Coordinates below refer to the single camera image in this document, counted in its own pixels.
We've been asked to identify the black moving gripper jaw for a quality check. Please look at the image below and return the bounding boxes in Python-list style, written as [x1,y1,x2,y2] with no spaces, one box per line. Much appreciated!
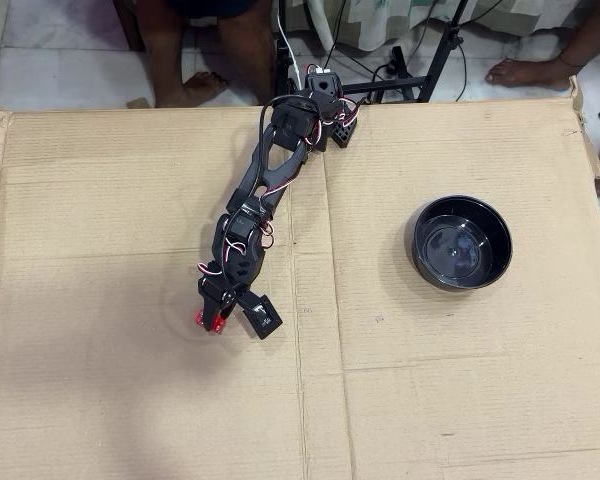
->
[200,294,226,333]

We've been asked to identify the black gripper body with motor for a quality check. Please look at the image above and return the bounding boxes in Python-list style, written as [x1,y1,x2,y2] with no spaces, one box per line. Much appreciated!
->
[197,238,268,310]

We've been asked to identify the red lego block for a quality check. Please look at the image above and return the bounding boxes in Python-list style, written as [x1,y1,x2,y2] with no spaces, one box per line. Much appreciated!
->
[193,308,228,335]

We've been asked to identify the brown cardboard sheet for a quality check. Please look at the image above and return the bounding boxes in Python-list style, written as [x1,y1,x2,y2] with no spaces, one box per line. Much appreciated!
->
[0,74,600,480]

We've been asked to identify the black round plastic bowl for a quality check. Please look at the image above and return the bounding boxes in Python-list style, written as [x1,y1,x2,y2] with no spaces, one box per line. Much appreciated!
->
[405,194,514,294]

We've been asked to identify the bare lower leg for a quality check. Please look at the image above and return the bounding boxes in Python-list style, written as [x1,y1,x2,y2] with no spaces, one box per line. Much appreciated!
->
[217,0,276,106]

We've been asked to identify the bare leg with foot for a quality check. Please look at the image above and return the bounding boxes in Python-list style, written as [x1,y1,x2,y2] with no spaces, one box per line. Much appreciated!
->
[137,0,230,109]

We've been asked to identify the dark blue shorts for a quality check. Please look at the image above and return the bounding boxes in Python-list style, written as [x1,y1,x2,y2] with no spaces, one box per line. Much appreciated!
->
[167,0,259,21]

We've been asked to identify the dark wooden furniture leg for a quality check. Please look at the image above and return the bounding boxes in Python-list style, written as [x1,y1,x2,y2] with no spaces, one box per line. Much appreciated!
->
[112,0,146,53]

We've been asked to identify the black metal tripod stand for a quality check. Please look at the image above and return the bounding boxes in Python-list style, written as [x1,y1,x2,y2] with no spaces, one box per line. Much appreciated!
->
[339,0,474,105]

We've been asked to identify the bare foot with anklet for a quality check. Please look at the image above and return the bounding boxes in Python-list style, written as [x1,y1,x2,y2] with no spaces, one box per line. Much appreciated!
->
[484,0,600,92]

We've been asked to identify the small black gripper camera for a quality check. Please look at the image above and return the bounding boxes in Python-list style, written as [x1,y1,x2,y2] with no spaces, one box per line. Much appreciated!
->
[237,292,285,342]

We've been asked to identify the black metal frame post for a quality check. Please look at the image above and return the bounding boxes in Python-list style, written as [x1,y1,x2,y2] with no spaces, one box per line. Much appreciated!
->
[274,38,290,99]

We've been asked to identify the white cable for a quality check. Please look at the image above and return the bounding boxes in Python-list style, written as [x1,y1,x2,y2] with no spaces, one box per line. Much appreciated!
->
[276,0,305,71]

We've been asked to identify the thin black hanging cable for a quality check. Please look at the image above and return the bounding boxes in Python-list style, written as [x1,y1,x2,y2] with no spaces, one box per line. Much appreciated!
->
[323,0,350,69]

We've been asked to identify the thin black floor cable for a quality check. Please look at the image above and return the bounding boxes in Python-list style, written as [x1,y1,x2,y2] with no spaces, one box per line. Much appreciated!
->
[452,29,469,103]

